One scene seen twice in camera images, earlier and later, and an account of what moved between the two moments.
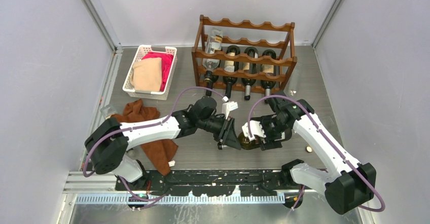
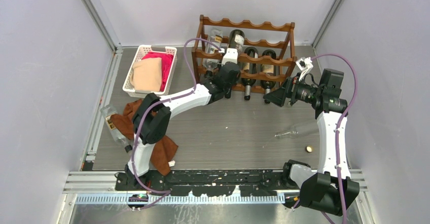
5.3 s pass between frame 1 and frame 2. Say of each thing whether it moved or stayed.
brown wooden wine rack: stayed
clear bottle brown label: stayed
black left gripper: moved
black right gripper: moved
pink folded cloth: stayed
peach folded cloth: stayed
